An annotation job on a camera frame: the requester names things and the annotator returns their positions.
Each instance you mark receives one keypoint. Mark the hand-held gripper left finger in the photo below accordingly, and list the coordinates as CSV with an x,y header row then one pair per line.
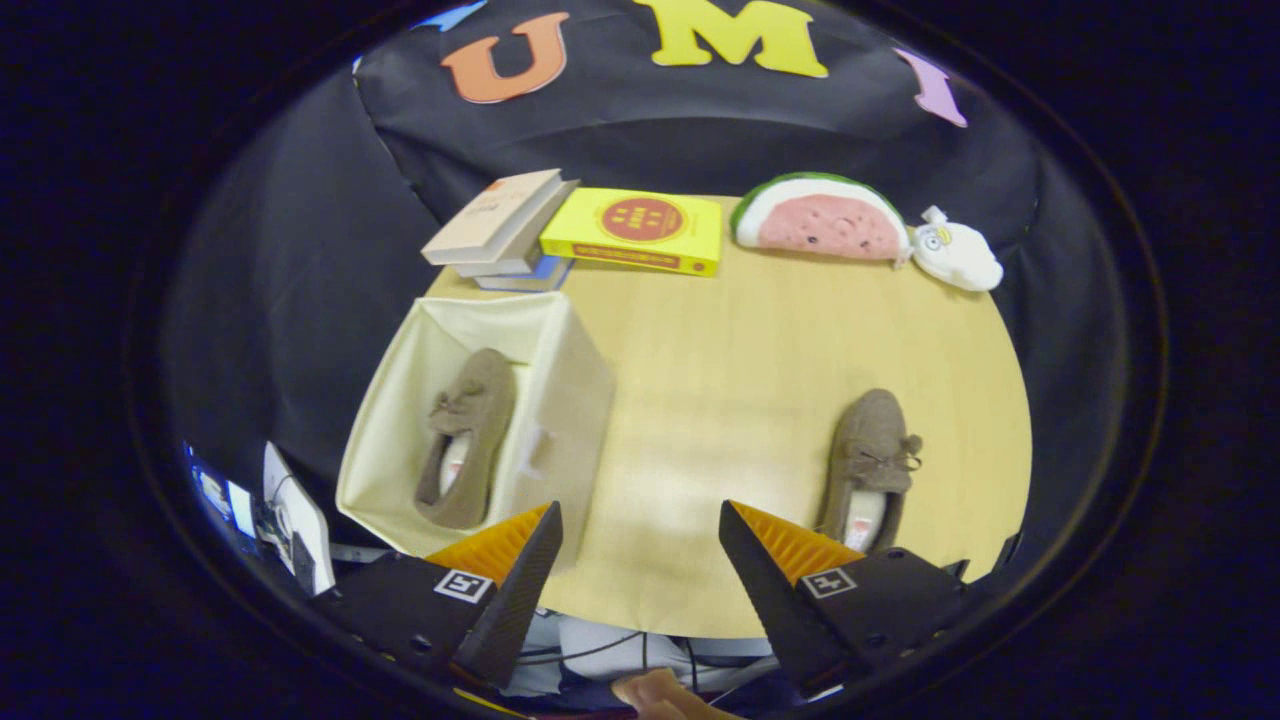
x,y
515,600

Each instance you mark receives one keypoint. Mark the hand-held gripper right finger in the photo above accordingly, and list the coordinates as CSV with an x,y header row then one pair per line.
x,y
770,600

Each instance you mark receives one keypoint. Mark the brown fuzzy shoe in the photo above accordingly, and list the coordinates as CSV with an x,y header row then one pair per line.
x,y
870,430
475,410

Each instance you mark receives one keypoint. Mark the beige fabric storage box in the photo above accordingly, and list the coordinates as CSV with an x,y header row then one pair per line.
x,y
570,400

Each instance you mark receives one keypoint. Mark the white flat device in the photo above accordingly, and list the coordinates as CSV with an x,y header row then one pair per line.
x,y
300,520

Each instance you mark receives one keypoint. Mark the blue book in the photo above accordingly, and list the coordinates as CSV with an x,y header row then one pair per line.
x,y
530,278

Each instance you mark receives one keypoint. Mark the grey book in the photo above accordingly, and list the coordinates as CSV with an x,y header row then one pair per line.
x,y
525,255

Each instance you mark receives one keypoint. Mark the watermelon slice plush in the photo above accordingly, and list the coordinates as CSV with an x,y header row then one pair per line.
x,y
825,225

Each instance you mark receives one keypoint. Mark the beige book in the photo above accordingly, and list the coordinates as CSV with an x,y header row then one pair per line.
x,y
490,215

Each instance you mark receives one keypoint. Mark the yellow book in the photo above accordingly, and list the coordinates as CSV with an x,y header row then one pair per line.
x,y
640,230

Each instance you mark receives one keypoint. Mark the white plush toy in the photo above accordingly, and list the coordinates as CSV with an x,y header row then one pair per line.
x,y
960,255

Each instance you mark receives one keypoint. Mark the black backdrop cloth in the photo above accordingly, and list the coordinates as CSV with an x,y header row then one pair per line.
x,y
650,130

